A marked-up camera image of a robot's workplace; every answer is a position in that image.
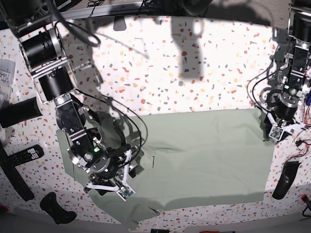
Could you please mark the black cylinder speaker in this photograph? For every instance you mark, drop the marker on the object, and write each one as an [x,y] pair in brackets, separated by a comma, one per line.
[19,112]

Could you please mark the grey monitor stand base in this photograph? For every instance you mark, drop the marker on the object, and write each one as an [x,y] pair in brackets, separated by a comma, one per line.
[119,23]

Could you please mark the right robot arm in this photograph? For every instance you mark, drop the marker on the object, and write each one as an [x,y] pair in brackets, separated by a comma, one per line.
[34,24]

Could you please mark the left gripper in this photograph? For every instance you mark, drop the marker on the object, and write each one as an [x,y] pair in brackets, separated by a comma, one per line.
[284,110]

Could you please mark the red handled screwdriver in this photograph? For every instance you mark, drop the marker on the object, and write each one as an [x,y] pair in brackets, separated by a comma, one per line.
[217,232]

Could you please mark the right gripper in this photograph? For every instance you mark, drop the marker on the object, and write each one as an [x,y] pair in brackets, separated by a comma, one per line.
[103,171]

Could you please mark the black curved handle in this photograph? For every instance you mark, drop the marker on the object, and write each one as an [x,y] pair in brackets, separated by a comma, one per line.
[286,180]
[50,205]

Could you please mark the light green T-shirt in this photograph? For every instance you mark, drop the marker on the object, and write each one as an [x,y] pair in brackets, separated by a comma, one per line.
[192,159]

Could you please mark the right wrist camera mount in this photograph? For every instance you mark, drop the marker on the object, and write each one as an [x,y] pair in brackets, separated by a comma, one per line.
[121,186]

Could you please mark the black curved handle left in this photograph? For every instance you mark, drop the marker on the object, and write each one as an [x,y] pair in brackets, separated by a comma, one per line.
[50,205]

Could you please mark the black curved handle right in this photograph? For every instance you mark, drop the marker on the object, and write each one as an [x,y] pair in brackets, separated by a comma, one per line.
[286,180]

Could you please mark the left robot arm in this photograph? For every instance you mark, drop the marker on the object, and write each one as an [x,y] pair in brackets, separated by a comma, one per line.
[291,83]

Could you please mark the long black bar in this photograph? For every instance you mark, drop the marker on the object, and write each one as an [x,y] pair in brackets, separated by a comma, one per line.
[14,177]

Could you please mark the black TV remote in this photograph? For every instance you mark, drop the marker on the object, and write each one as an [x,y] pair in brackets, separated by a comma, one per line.
[27,155]

